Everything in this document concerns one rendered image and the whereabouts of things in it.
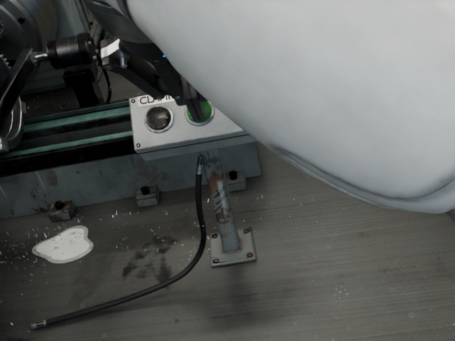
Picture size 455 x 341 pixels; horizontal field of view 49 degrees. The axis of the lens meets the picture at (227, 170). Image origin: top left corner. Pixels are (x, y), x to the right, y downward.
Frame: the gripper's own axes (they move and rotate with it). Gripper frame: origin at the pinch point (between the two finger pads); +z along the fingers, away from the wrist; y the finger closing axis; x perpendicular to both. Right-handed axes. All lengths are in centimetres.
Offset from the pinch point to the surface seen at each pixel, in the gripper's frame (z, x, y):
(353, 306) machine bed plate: 17.9, 25.7, -15.3
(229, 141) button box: 7.1, 3.5, -3.0
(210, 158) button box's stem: 10.8, 4.2, 0.0
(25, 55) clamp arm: 30, -28, 33
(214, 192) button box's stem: 15.4, 7.8, 0.5
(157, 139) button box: 4.3, 2.6, 5.5
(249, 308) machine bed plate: 19.2, 24.0, -1.5
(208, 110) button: 3.6, 0.4, -1.1
